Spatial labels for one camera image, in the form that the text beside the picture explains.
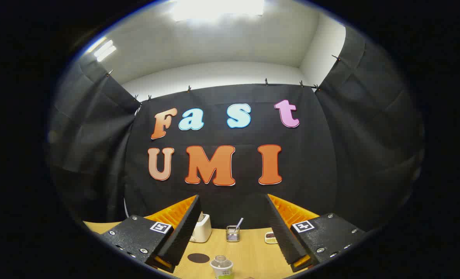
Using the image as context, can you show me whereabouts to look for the black backdrop cloth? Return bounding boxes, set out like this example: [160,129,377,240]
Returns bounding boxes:
[48,27,424,233]

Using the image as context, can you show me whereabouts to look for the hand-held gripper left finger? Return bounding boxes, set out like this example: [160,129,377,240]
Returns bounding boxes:
[100,195,202,274]

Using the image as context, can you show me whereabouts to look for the cream toaster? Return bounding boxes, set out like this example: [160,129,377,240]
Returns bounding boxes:
[189,212,212,243]

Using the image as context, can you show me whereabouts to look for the wooden table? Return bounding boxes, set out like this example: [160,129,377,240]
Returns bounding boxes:
[83,221,312,279]

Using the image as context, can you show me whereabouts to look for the large ceiling light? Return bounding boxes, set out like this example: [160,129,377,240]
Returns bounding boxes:
[171,0,265,22]

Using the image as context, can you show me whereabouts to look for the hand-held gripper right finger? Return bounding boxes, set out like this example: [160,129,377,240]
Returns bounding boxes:
[265,194,366,273]

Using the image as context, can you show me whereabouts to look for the white green label juice bottle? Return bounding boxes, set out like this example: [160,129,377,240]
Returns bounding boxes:
[210,255,233,279]

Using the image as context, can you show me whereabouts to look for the small ceiling light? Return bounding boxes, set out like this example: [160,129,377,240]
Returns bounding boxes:
[94,39,117,62]

